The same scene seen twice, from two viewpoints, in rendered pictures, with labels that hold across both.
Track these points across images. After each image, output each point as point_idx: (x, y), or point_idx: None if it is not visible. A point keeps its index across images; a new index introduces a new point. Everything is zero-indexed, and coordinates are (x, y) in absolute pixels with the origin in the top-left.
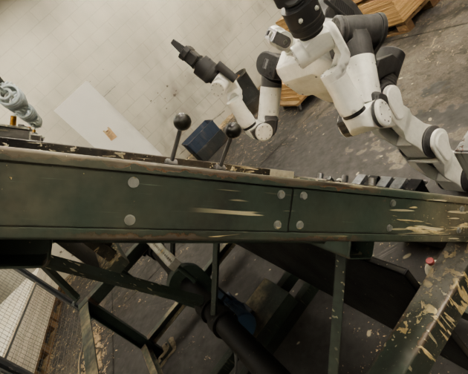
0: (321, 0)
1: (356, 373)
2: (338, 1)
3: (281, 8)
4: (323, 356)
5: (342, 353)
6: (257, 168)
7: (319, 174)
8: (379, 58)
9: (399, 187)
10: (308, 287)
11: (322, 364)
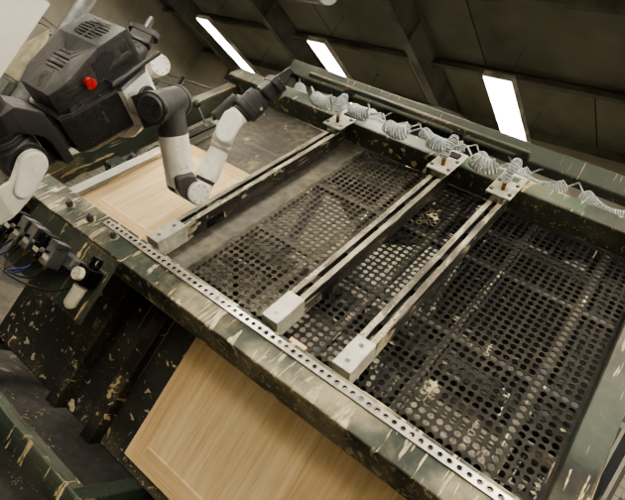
0: (102, 25)
1: (84, 446)
2: (84, 28)
3: (148, 50)
4: (120, 478)
5: (95, 466)
6: (188, 210)
7: (115, 230)
8: (8, 98)
9: (35, 219)
10: (132, 478)
11: (122, 473)
